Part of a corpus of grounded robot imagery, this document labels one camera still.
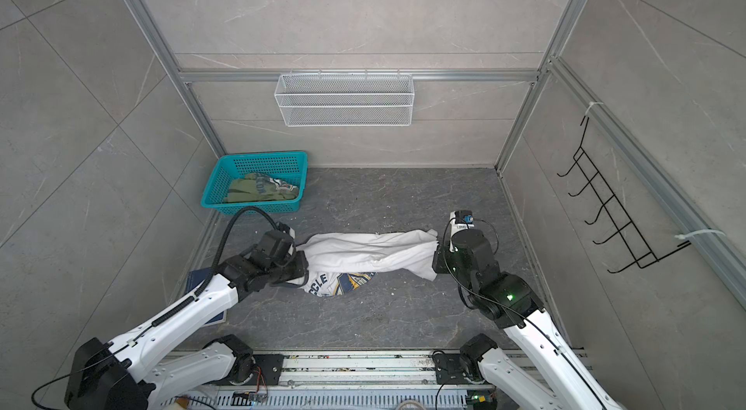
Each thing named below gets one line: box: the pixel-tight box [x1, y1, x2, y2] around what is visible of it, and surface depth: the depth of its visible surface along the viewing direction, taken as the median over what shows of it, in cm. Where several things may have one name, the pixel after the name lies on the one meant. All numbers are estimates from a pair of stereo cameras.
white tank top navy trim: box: [286, 228, 439, 298], surface depth 85 cm
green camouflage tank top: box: [224, 171, 300, 204], surface depth 106 cm
